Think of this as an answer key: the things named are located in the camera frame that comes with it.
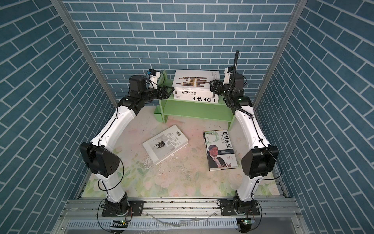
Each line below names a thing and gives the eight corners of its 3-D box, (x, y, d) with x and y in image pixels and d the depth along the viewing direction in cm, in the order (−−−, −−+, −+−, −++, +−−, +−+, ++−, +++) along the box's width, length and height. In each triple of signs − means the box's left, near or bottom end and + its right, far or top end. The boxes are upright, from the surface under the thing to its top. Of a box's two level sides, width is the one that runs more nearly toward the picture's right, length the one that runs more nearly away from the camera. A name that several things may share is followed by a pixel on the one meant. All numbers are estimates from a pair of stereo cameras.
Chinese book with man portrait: (209, 171, 89) (209, 168, 85) (203, 134, 106) (203, 131, 103) (236, 169, 90) (238, 166, 86) (226, 133, 107) (227, 129, 104)
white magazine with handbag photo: (155, 165, 90) (154, 163, 87) (143, 146, 99) (141, 143, 96) (189, 143, 101) (189, 140, 97) (175, 127, 109) (175, 124, 106)
